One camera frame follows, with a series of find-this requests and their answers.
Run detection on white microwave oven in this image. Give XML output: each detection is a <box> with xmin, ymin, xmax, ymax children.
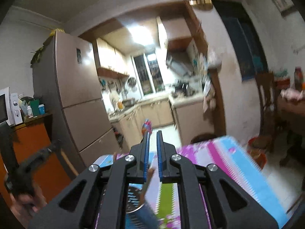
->
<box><xmin>0</xmin><ymin>87</ymin><xmax>23</xmax><ymax>126</ymax></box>

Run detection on blue perforated utensil holder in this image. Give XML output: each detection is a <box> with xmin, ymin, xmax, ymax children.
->
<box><xmin>125</xmin><ymin>185</ymin><xmax>159</xmax><ymax>229</ymax></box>

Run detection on blue capped jar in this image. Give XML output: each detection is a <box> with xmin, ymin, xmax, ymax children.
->
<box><xmin>38</xmin><ymin>104</ymin><xmax>46</xmax><ymax>115</ymax></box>

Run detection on dark round pot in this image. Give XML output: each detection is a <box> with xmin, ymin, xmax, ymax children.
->
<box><xmin>190</xmin><ymin>133</ymin><xmax>217</xmax><ymax>144</ymax></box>

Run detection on beige kitchen base cabinets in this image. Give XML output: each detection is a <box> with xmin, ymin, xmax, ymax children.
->
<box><xmin>109</xmin><ymin>94</ymin><xmax>214</xmax><ymax>147</ymax></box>

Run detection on white bottle on cabinet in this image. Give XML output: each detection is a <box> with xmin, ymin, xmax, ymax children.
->
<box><xmin>27</xmin><ymin>106</ymin><xmax>34</xmax><ymax>118</ymax></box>

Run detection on striped floral tablecloth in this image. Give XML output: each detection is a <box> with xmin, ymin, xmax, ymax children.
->
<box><xmin>93</xmin><ymin>135</ymin><xmax>289</xmax><ymax>229</ymax></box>

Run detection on green box on cabinet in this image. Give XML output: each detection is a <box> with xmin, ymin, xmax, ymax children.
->
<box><xmin>30</xmin><ymin>99</ymin><xmax>40</xmax><ymax>117</ymax></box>

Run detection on gold round wall clock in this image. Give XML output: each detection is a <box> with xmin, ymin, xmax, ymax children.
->
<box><xmin>188</xmin><ymin>0</ymin><xmax>214</xmax><ymax>11</ymax></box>

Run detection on white plastic bag hanging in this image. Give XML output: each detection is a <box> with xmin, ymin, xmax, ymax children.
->
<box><xmin>207</xmin><ymin>49</ymin><xmax>222</xmax><ymax>70</ymax></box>

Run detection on wooden chopstick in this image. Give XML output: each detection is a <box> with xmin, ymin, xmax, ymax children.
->
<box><xmin>140</xmin><ymin>168</ymin><xmax>155</xmax><ymax>204</ymax></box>
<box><xmin>60</xmin><ymin>149</ymin><xmax>79</xmax><ymax>176</ymax></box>

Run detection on brown three-door refrigerator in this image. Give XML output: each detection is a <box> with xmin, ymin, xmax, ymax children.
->
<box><xmin>31</xmin><ymin>31</ymin><xmax>120</xmax><ymax>173</ymax></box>

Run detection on dark window with curtain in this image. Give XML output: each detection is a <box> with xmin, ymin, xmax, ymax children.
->
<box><xmin>212</xmin><ymin>0</ymin><xmax>268</xmax><ymax>80</ymax></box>

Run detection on kitchen window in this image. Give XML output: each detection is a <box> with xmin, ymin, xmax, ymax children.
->
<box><xmin>133</xmin><ymin>51</ymin><xmax>165</xmax><ymax>96</ymax></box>

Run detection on dark wooden side table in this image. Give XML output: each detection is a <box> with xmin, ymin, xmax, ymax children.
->
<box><xmin>277</xmin><ymin>96</ymin><xmax>304</xmax><ymax>146</ymax></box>

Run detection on pink cloth on side table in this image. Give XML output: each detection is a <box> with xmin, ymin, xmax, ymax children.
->
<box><xmin>280</xmin><ymin>88</ymin><xmax>304</xmax><ymax>102</ymax></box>

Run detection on orange wooden cabinet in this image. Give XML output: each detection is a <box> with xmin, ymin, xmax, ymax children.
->
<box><xmin>1</xmin><ymin>113</ymin><xmax>79</xmax><ymax>207</ymax></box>

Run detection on steel range hood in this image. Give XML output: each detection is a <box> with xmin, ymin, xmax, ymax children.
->
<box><xmin>166</xmin><ymin>51</ymin><xmax>194</xmax><ymax>77</ymax></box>

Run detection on beige upper kitchen cabinets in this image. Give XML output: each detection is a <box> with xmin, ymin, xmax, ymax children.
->
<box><xmin>95</xmin><ymin>38</ymin><xmax>129</xmax><ymax>80</ymax></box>

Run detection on dark wooden chair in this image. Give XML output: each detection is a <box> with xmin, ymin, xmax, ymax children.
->
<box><xmin>255</xmin><ymin>72</ymin><xmax>278</xmax><ymax>152</ymax></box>

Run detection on red bowl on floor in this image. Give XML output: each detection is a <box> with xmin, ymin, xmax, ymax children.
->
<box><xmin>247</xmin><ymin>136</ymin><xmax>268</xmax><ymax>170</ymax></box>

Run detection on colourful bottles on floor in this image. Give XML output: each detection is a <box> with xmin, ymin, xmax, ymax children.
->
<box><xmin>141</xmin><ymin>119</ymin><xmax>152</xmax><ymax>136</ymax></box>

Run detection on person's left hand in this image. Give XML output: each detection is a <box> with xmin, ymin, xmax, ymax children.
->
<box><xmin>10</xmin><ymin>182</ymin><xmax>47</xmax><ymax>227</ymax></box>

